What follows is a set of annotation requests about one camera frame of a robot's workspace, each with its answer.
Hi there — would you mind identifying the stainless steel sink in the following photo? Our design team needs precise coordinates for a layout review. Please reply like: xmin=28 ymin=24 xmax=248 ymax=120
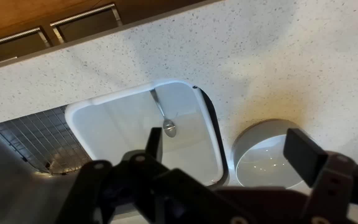
xmin=0 ymin=105 xmax=95 ymax=224

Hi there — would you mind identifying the grey round bowl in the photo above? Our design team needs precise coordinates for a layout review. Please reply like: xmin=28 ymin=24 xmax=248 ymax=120
xmin=232 ymin=119 xmax=309 ymax=191

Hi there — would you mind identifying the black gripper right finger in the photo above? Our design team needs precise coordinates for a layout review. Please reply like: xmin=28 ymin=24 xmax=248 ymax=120
xmin=283 ymin=127 xmax=358 ymax=224

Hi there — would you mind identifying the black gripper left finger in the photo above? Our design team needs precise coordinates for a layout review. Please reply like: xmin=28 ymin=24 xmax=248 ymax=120
xmin=56 ymin=126 xmax=246 ymax=224

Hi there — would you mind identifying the white plastic dish tub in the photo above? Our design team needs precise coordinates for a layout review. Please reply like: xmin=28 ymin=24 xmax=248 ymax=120
xmin=64 ymin=80 xmax=230 ymax=188

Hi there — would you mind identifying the metal sink grid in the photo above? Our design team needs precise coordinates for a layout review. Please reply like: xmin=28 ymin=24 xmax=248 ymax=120
xmin=0 ymin=106 xmax=92 ymax=175

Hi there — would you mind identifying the wooden cabinet drawer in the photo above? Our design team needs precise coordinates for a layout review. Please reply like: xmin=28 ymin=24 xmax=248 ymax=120
xmin=0 ymin=26 xmax=52 ymax=65
xmin=48 ymin=3 xmax=123 ymax=44

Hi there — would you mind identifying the metal spoon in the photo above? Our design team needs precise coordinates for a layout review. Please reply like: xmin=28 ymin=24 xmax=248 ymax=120
xmin=149 ymin=89 xmax=179 ymax=138

